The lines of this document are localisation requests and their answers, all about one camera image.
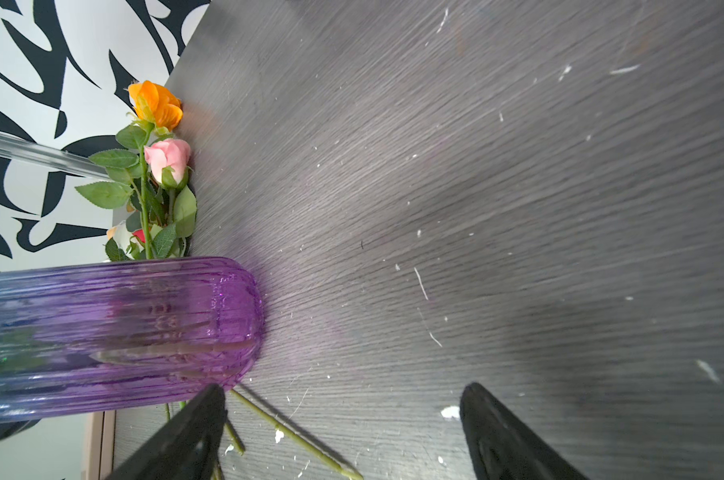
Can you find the white and peach rosebud stem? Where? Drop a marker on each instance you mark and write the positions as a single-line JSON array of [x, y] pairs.
[[281, 431]]

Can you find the orange pink blue rosebud stem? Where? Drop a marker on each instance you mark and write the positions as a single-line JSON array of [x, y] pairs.
[[150, 173]]

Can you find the aluminium frame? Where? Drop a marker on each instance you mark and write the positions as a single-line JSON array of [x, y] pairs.
[[14, 148]]

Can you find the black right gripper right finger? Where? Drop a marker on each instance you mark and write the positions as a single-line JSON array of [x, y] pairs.
[[501, 446]]

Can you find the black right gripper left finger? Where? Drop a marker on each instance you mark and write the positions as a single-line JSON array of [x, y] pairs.
[[186, 447]]

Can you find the pink rectangular block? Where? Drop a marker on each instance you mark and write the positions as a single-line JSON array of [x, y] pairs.
[[99, 445]]

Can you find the purple ribbed glass vase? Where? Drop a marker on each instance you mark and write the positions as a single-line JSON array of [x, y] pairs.
[[109, 336]]

